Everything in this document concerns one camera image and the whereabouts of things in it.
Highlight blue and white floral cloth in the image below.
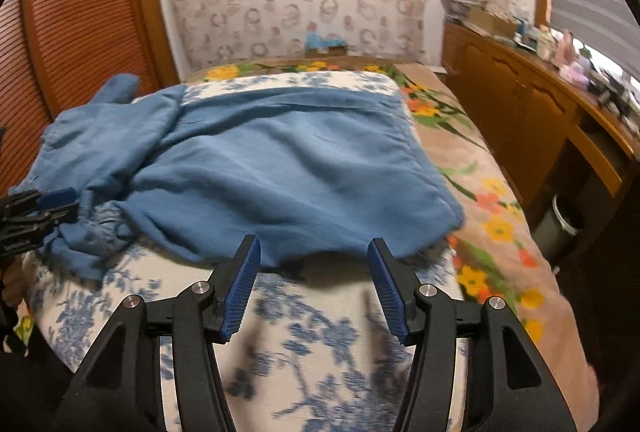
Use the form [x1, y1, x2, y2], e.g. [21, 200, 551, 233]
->
[22, 72, 471, 432]

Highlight small black tripod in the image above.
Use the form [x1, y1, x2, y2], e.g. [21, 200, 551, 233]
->
[597, 76, 632, 113]

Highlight open cardboard box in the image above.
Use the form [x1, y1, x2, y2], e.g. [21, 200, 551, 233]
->
[467, 6, 518, 37]

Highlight blue soft cloth pants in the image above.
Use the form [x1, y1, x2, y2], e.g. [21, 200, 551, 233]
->
[24, 72, 466, 283]

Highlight long wooden side cabinet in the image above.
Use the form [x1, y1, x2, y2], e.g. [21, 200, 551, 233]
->
[440, 19, 640, 263]

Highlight flower printed beige blanket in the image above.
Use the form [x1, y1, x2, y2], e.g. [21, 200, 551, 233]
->
[15, 56, 601, 432]

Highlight pink bottle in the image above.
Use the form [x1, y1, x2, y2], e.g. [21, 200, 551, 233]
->
[557, 29, 576, 62]

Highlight person's left hand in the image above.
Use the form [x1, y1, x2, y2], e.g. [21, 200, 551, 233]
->
[1, 262, 25, 307]

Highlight grey trash bin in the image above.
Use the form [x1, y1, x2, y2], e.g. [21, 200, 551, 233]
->
[532, 194, 586, 263]

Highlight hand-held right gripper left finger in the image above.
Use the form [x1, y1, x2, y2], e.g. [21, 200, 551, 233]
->
[57, 234, 262, 432]

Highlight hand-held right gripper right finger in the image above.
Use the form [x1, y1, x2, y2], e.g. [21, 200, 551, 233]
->
[366, 237, 571, 432]

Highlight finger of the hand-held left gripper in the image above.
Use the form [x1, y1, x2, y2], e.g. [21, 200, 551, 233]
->
[5, 188, 76, 215]
[30, 204, 80, 233]

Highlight brown slatted wooden wardrobe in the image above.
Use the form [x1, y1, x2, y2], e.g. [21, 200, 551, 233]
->
[0, 0, 178, 197]

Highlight stack of papers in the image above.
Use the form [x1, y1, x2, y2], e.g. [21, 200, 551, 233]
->
[442, 0, 488, 22]

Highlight pink tissue box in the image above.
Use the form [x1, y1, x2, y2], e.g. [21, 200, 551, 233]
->
[560, 60, 587, 81]

